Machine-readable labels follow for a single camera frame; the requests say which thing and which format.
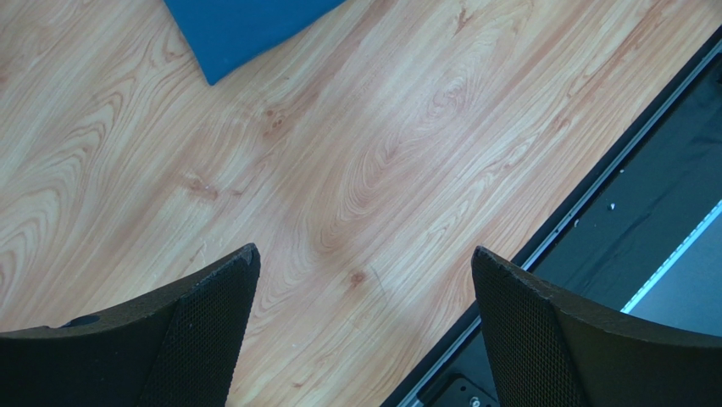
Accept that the teal blue t shirt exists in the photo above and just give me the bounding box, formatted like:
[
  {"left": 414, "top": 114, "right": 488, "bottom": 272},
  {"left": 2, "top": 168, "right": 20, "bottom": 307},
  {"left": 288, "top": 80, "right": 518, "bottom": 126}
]
[{"left": 164, "top": 0, "right": 343, "bottom": 86}]

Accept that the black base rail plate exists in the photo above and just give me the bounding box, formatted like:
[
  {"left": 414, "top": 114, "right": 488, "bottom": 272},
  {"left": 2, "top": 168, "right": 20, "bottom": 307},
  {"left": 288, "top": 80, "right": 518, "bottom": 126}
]
[{"left": 386, "top": 32, "right": 721, "bottom": 406}]

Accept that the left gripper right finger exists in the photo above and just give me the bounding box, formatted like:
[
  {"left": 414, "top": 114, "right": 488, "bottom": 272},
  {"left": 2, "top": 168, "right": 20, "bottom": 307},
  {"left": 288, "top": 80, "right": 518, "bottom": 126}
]
[{"left": 471, "top": 246, "right": 721, "bottom": 406}]

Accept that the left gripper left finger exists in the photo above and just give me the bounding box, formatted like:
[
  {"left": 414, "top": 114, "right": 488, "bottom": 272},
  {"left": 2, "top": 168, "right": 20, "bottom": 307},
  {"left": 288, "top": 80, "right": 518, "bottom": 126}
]
[{"left": 1, "top": 243, "right": 261, "bottom": 406}]

